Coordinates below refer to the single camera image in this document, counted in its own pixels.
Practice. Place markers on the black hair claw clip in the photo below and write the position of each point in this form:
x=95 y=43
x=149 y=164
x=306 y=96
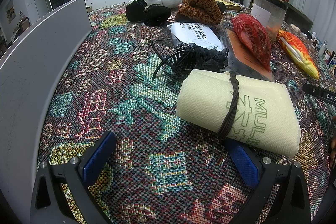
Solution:
x=181 y=61

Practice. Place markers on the colourful patterned woven blanket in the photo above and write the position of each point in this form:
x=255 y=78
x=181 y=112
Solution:
x=131 y=108

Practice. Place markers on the orange fish plush toy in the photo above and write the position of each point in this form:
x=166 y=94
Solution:
x=299 y=53

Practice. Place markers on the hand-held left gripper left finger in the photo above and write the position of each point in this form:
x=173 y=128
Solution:
x=98 y=158

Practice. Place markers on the framed wall painting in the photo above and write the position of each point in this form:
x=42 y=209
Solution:
x=9 y=11

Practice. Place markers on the white wet wipes packet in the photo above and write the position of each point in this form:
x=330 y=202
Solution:
x=194 y=35

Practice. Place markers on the dark wooden sideboard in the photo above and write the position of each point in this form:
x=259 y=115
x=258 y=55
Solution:
x=296 y=14

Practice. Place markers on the flat yellow box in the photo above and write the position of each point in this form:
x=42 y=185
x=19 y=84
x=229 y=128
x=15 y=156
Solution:
x=231 y=5

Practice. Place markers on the white cardboard box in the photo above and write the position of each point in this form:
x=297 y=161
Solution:
x=39 y=69

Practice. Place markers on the clear container with black lid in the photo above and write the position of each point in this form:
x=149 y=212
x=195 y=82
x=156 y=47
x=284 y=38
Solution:
x=265 y=11

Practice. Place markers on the cluster of small bottles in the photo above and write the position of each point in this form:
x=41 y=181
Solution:
x=324 y=48

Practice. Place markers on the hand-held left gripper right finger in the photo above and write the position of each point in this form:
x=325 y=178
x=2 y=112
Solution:
x=242 y=166

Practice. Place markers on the orange packet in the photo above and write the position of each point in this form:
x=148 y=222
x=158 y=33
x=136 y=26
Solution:
x=236 y=53

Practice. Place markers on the red mesh pouch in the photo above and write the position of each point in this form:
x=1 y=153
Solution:
x=252 y=32

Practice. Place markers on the brown knitted cloth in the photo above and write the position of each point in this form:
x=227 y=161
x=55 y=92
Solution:
x=199 y=3

